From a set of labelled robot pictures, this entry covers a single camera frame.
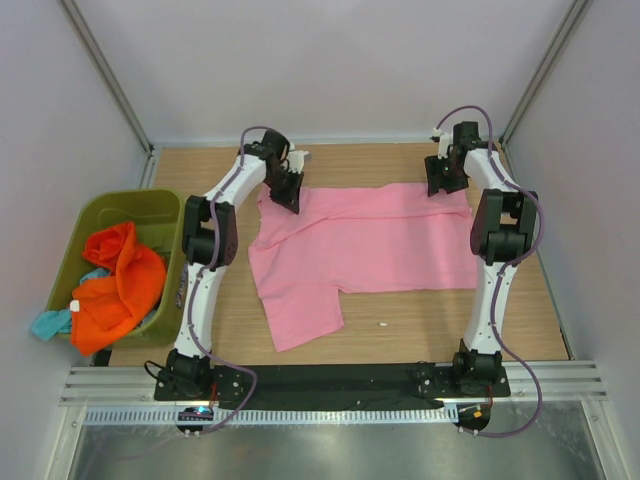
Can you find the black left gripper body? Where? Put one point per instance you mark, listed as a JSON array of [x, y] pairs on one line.
[[283, 186]]

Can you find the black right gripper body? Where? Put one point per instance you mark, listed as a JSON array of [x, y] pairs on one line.
[[447, 176]]

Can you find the pink t shirt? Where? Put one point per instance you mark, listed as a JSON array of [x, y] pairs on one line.
[[355, 240]]

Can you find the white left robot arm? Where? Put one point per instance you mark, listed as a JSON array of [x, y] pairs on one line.
[[210, 243]]

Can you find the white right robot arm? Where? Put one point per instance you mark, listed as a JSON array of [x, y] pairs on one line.
[[502, 235]]

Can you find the olive green plastic bin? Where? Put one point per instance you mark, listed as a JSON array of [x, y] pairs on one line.
[[158, 216]]

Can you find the orange t shirt in bin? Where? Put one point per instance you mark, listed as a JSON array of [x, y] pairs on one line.
[[113, 247]]

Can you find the orange t shirt over rim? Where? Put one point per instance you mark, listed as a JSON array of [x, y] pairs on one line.
[[132, 293]]

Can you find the teal t shirt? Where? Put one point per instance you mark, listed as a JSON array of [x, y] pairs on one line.
[[50, 322]]

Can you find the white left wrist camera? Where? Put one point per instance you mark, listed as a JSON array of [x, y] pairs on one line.
[[296, 160]]

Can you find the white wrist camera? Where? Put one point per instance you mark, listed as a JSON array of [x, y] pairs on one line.
[[444, 140], [296, 160]]

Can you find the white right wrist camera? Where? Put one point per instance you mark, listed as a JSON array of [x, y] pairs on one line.
[[444, 140]]

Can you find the aluminium frame post left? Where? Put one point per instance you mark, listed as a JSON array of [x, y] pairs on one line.
[[104, 70]]

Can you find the aluminium frame post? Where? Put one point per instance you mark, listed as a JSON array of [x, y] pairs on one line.
[[104, 70], [560, 39]]

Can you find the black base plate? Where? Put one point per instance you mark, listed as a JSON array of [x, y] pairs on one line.
[[348, 387]]

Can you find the aluminium frame post right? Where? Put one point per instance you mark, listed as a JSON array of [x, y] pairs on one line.
[[560, 39]]

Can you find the slotted cable duct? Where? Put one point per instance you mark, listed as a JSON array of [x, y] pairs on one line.
[[199, 415]]

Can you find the aluminium front rail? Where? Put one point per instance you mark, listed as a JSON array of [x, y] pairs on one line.
[[549, 380]]

